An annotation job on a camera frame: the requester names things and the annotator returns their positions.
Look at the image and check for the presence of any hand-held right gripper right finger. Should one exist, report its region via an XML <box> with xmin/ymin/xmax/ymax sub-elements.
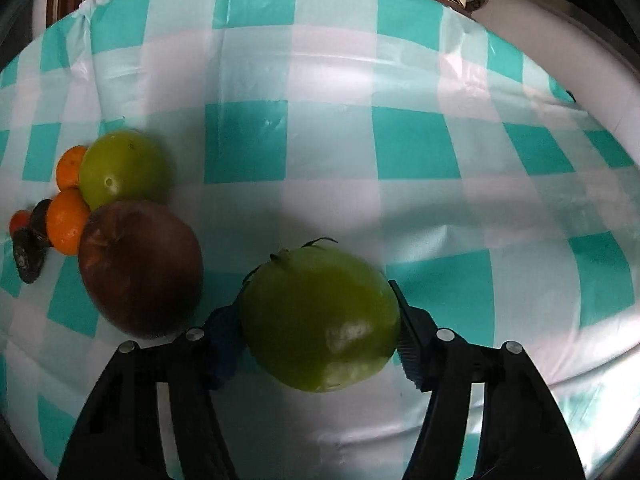
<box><xmin>387</xmin><ymin>280</ymin><xmax>586</xmax><ymax>480</ymax></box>

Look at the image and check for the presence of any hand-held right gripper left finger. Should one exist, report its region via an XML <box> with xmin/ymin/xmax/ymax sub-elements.
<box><xmin>56</xmin><ymin>305</ymin><xmax>251</xmax><ymax>480</ymax></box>

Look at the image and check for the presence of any large green fruit with stem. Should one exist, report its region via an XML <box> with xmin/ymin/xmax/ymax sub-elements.
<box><xmin>239</xmin><ymin>237</ymin><xmax>402</xmax><ymax>393</ymax></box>

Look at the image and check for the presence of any small orange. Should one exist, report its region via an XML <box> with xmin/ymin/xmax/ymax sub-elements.
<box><xmin>46</xmin><ymin>188</ymin><xmax>92</xmax><ymax>255</ymax></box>
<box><xmin>55</xmin><ymin>145</ymin><xmax>90</xmax><ymax>192</ymax></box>

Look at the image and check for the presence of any dark red apple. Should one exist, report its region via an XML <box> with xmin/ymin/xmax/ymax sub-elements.
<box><xmin>78</xmin><ymin>201</ymin><xmax>205</xmax><ymax>339</ymax></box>

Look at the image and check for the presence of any green apple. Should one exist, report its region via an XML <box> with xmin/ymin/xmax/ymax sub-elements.
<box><xmin>78</xmin><ymin>130</ymin><xmax>171</xmax><ymax>211</ymax></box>

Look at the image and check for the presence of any teal checked tablecloth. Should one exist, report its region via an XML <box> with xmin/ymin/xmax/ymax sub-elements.
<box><xmin>0</xmin><ymin>0</ymin><xmax>640</xmax><ymax>480</ymax></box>

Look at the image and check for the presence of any dark wrinkled fruit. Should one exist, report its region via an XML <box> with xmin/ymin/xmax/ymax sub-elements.
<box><xmin>12</xmin><ymin>229</ymin><xmax>45</xmax><ymax>285</ymax></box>
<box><xmin>30</xmin><ymin>199</ymin><xmax>53</xmax><ymax>248</ymax></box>

